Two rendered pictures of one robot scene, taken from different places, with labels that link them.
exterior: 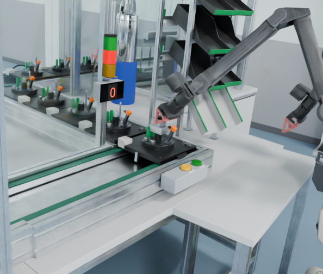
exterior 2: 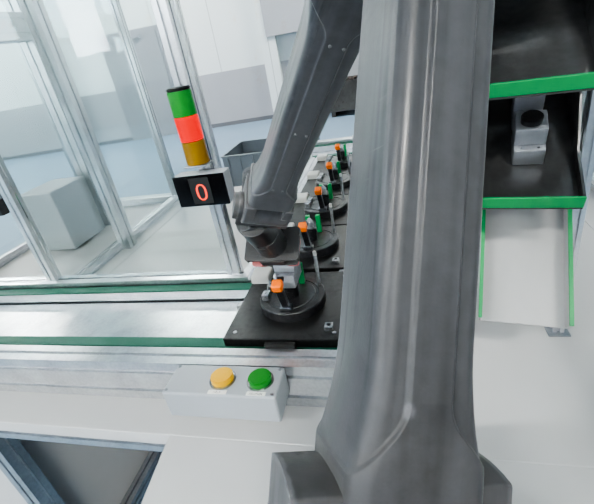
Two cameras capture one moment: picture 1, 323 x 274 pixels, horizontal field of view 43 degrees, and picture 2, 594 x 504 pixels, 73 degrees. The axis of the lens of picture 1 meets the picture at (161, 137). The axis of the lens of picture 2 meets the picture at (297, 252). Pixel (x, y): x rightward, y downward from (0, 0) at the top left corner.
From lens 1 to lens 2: 1.54 m
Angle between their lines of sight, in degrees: 62
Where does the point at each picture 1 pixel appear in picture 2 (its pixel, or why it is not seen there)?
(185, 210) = (166, 456)
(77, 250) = (10, 408)
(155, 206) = (159, 412)
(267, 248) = not seen: outside the picture
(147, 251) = not seen: hidden behind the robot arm
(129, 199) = (116, 379)
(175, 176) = (175, 385)
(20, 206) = (61, 320)
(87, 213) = (39, 370)
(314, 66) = (355, 222)
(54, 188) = (114, 313)
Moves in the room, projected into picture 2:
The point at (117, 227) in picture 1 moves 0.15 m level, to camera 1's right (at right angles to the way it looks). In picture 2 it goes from (76, 409) to (75, 466)
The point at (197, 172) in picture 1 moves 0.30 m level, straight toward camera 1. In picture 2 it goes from (234, 400) to (42, 476)
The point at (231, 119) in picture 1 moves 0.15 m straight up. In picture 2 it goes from (550, 307) to (564, 223)
